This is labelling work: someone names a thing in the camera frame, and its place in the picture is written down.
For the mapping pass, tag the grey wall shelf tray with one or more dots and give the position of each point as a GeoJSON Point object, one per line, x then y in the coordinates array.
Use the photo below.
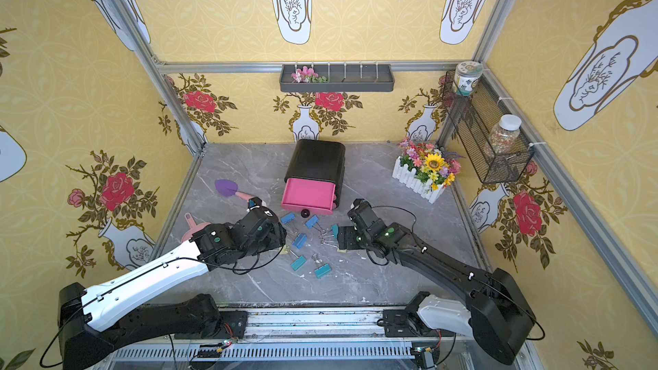
{"type": "Point", "coordinates": [342, 77]}

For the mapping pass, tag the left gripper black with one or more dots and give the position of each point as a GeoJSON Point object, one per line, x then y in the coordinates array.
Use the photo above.
{"type": "Point", "coordinates": [272, 223]}

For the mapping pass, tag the purple pink toy shovel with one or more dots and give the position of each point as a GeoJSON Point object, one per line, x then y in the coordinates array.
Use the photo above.
{"type": "Point", "coordinates": [228, 188]}

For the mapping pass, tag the blue binder clip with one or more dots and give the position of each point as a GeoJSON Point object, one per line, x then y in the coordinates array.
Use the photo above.
{"type": "Point", "coordinates": [314, 223]}
{"type": "Point", "coordinates": [287, 218]}
{"type": "Point", "coordinates": [300, 241]}

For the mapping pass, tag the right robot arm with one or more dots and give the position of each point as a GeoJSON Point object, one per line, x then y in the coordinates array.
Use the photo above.
{"type": "Point", "coordinates": [501, 318]}

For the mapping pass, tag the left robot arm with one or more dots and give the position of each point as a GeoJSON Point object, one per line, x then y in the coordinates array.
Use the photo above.
{"type": "Point", "coordinates": [94, 322]}

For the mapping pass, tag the teal binder clip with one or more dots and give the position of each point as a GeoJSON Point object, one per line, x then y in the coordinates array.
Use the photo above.
{"type": "Point", "coordinates": [322, 269]}
{"type": "Point", "coordinates": [298, 261]}
{"type": "Point", "coordinates": [330, 234]}

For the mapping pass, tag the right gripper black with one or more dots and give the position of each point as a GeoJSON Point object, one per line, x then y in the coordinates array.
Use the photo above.
{"type": "Point", "coordinates": [347, 236]}

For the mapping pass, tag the flower box white fence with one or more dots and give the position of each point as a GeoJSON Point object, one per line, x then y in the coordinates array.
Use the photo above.
{"type": "Point", "coordinates": [425, 169]}

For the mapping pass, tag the black wire basket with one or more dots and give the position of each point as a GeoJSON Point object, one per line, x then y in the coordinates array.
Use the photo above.
{"type": "Point", "coordinates": [471, 120]}

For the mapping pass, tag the jar with green label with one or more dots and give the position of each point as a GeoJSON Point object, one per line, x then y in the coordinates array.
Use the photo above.
{"type": "Point", "coordinates": [466, 77]}

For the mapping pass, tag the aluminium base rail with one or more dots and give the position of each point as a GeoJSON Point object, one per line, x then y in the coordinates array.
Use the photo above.
{"type": "Point", "coordinates": [315, 336]}

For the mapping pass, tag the jar with white lid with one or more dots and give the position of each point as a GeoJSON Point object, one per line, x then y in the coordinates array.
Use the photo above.
{"type": "Point", "coordinates": [502, 136]}

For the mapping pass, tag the black pink drawer cabinet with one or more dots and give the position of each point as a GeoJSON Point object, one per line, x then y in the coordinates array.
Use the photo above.
{"type": "Point", "coordinates": [314, 177]}

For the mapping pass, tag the pink flowers in tray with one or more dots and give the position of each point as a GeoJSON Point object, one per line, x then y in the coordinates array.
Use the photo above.
{"type": "Point", "coordinates": [307, 75]}

